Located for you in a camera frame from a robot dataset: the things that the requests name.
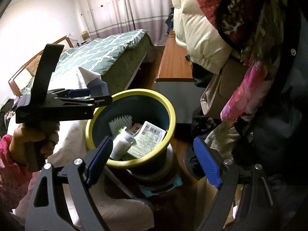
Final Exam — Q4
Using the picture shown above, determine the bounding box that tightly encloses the wooden desk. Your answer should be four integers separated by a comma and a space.
155, 29, 193, 82

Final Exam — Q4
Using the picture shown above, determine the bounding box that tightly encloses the white cardboard box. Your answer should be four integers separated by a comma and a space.
127, 121, 166, 159

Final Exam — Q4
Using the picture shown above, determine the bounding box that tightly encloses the brown pillow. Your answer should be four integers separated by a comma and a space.
26, 55, 41, 77

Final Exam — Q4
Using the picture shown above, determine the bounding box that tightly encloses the green patterned quilt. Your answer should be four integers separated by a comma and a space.
20, 29, 148, 95

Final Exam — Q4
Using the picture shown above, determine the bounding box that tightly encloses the beige hanging bag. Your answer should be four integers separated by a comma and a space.
200, 59, 247, 119

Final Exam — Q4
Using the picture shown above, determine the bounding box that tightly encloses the pink floral garment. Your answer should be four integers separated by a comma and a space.
220, 62, 267, 124

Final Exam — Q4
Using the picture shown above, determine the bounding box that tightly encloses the cream puffer jacket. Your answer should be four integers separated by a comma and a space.
171, 0, 231, 74

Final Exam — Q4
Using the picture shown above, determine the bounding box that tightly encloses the pink striped curtain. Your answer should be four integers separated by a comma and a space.
75, 0, 172, 46

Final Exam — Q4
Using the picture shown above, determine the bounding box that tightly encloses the green coconut water bottle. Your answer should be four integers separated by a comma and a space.
110, 126, 135, 161

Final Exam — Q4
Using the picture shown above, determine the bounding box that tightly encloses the white foam fruit net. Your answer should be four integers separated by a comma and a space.
108, 115, 133, 136

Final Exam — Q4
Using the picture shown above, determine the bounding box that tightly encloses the yellow rimmed dark trash bin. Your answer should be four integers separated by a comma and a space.
86, 89, 176, 180

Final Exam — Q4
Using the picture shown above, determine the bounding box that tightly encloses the cream knitted garment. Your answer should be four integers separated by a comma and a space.
205, 123, 240, 160

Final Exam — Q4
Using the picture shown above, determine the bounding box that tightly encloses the person left hand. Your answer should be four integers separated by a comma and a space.
9, 122, 60, 165

